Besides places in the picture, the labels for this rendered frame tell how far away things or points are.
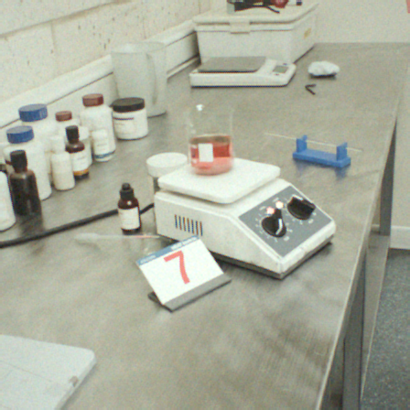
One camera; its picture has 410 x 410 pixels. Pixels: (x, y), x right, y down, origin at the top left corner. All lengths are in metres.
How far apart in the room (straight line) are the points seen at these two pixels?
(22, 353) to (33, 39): 0.80
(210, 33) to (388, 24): 0.61
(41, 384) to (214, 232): 0.28
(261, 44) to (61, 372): 1.38
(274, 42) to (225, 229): 1.15
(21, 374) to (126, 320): 0.13
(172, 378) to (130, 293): 0.17
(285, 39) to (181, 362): 1.33
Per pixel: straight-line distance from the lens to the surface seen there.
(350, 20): 2.21
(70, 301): 0.75
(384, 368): 1.84
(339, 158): 1.08
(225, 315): 0.69
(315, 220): 0.80
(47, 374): 0.63
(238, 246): 0.75
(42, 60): 1.35
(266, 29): 1.84
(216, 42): 1.90
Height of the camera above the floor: 1.13
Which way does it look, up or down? 24 degrees down
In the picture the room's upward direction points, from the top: 4 degrees counter-clockwise
